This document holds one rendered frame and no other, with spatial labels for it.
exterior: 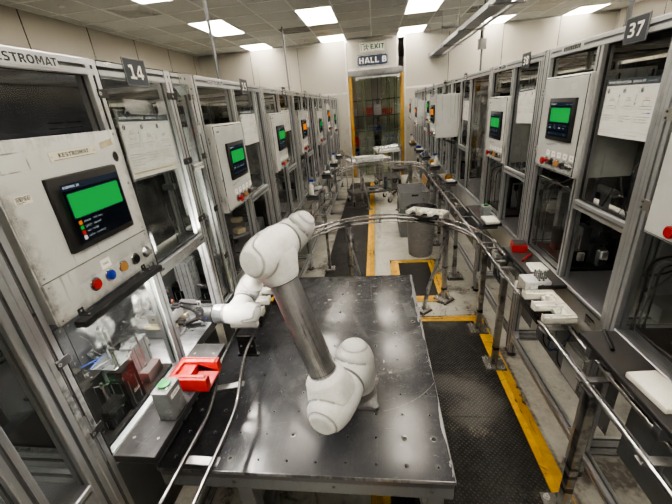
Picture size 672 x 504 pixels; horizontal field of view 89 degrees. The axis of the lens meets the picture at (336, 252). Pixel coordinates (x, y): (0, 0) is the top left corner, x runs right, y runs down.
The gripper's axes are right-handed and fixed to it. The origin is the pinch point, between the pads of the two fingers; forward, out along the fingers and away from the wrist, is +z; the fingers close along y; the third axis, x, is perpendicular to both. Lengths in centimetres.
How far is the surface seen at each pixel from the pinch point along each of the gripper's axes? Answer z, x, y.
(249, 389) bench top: -36, 14, -32
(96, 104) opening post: -13, 23, 90
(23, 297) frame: -13, 66, 48
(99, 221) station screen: -17, 41, 59
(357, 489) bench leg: -87, 52, -39
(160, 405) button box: -24, 51, -2
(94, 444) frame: -14, 67, 0
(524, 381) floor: -193, -65, -100
